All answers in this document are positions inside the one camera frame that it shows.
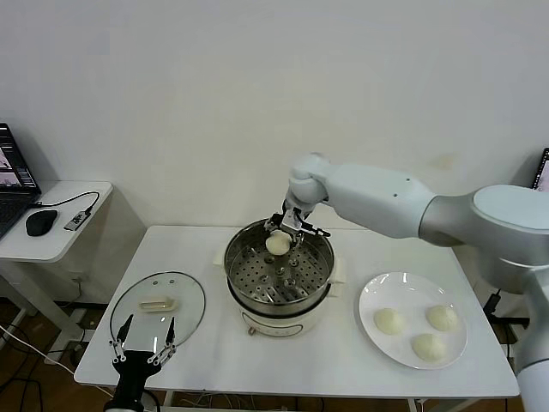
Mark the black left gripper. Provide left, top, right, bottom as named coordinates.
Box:
left=108, top=314, right=178, bottom=387

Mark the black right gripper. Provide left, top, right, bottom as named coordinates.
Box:
left=262, top=200, right=332, bottom=242

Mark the white steamed baozi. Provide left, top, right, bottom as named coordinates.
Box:
left=372, top=306, right=407, bottom=336
left=425, top=304, right=460, bottom=334
left=410, top=332, right=447, bottom=364
left=264, top=231, right=293, bottom=257

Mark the round glass lid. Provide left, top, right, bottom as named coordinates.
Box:
left=109, top=270, right=206, bottom=357

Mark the stainless steel steamer basket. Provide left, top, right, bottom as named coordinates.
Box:
left=224, top=218, right=347, bottom=304

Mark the cream electric cooker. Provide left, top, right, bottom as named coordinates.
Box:
left=213, top=246, right=347, bottom=340

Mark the round white plate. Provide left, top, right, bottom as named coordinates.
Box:
left=358, top=271, right=468, bottom=371

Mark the white side table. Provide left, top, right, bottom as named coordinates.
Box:
left=0, top=180, right=147, bottom=344

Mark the small grey usb hub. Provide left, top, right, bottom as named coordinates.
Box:
left=63, top=209, right=94, bottom=233

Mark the black computer mouse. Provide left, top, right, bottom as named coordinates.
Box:
left=24, top=209, right=59, bottom=237

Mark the black open laptop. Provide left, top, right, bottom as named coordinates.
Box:
left=0, top=123, right=43, bottom=241

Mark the black power adapter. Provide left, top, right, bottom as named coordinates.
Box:
left=483, top=288, right=504, bottom=315

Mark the dark open laptop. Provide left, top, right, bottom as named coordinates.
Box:
left=531, top=148, right=549, bottom=192

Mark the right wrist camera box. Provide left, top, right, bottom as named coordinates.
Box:
left=282, top=208, right=303, bottom=233

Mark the black usb cable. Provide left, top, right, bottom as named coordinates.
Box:
left=26, top=191, right=101, bottom=215

